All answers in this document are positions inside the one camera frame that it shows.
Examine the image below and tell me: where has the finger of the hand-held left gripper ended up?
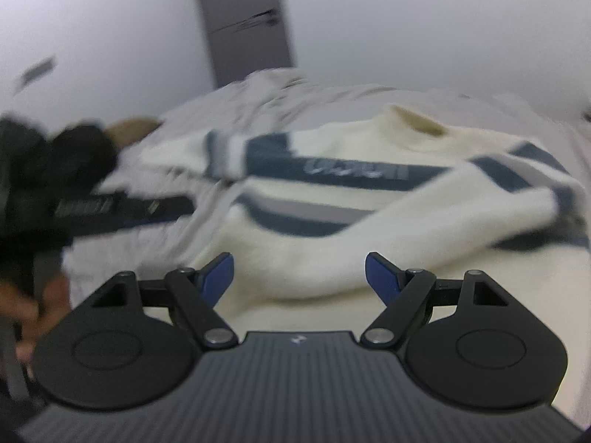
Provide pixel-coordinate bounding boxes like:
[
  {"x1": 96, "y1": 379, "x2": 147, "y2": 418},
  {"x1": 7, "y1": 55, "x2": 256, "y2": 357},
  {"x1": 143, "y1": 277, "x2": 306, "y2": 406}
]
[{"x1": 111, "y1": 195, "x2": 195, "y2": 232}]

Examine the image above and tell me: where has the cream sweater with blue stripes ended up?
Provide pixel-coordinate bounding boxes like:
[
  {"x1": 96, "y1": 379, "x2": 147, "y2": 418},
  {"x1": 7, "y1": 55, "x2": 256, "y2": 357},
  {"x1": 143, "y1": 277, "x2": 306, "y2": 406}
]
[{"x1": 139, "y1": 103, "x2": 591, "y2": 333}]

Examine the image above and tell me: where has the grey wall plate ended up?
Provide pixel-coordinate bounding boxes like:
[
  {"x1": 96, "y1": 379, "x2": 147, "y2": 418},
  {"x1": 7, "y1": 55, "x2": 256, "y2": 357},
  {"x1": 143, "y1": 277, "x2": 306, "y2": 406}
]
[{"x1": 13, "y1": 54, "x2": 58, "y2": 97}]

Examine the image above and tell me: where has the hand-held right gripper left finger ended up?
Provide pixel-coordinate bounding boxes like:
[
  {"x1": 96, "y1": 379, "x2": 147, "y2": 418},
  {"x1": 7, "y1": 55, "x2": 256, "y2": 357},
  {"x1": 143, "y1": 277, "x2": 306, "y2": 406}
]
[{"x1": 90, "y1": 251, "x2": 239, "y2": 349}]

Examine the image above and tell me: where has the pale textured bed cover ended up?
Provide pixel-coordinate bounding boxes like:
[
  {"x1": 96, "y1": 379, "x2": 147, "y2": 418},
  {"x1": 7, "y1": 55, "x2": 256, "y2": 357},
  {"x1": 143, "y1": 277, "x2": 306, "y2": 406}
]
[{"x1": 61, "y1": 68, "x2": 591, "y2": 425}]

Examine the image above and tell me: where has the brown object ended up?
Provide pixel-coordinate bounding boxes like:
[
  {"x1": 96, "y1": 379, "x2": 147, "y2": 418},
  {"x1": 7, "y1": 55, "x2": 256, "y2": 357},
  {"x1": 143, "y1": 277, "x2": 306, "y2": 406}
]
[{"x1": 105, "y1": 118, "x2": 162, "y2": 149}]

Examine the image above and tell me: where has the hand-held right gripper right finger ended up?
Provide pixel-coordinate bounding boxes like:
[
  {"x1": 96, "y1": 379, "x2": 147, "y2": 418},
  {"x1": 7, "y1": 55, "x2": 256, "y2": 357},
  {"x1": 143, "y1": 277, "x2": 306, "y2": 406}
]
[{"x1": 361, "y1": 251, "x2": 511, "y2": 347}]

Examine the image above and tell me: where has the grey door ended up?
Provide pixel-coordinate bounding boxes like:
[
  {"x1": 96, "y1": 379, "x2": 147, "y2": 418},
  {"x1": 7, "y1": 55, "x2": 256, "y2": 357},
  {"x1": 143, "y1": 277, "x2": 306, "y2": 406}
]
[{"x1": 191, "y1": 0, "x2": 297, "y2": 89}]

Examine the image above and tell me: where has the person's left hand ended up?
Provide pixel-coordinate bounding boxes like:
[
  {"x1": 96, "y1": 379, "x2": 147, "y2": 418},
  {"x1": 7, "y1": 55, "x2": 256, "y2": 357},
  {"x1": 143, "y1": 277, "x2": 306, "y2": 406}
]
[{"x1": 0, "y1": 274, "x2": 71, "y2": 366}]

